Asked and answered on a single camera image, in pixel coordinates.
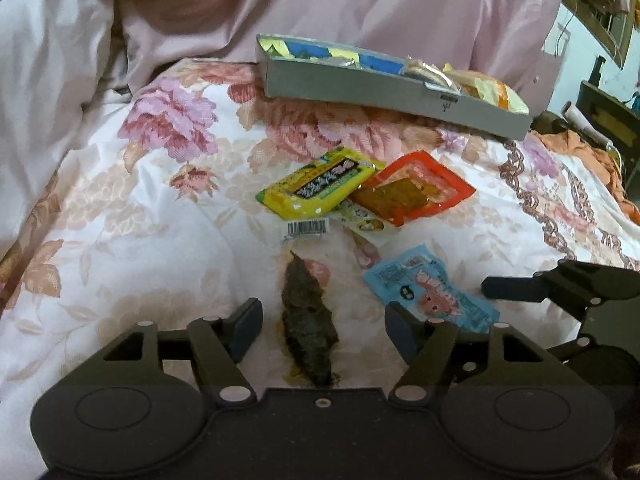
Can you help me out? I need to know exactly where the dark seaweed snack packet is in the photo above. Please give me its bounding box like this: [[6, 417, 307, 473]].
[[281, 252, 340, 389]]

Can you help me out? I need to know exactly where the red spicy tofu packet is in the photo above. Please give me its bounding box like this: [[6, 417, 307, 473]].
[[348, 151, 475, 226]]

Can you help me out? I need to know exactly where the yellow snack packet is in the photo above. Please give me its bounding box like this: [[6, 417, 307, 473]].
[[256, 146, 386, 221]]

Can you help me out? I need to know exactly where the orange cloth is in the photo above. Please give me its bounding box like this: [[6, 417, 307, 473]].
[[533, 130, 640, 226]]

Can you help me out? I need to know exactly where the blue shrimp snack packet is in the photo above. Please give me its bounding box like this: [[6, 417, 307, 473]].
[[363, 245, 500, 334]]

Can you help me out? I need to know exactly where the dark wooden furniture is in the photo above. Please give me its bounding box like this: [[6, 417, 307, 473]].
[[534, 0, 640, 201]]

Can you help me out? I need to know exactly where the small white green packet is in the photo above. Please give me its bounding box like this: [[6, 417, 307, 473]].
[[331, 200, 397, 246]]

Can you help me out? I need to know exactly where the yellow orange snack bag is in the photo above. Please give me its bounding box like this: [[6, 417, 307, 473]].
[[442, 63, 529, 114]]

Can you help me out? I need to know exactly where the floral bed sheet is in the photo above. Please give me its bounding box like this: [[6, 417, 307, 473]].
[[1, 60, 639, 479]]

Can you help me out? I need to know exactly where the round crackers packet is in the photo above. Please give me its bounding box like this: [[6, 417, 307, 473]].
[[400, 58, 461, 93]]

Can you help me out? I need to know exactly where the pink satin blanket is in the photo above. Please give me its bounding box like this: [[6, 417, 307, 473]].
[[0, 0, 574, 116]]

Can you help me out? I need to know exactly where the grey cardboard box tray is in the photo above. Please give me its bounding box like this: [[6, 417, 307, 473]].
[[256, 35, 532, 140]]

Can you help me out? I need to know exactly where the white pink quilt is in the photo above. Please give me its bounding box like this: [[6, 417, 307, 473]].
[[1, 0, 127, 254]]

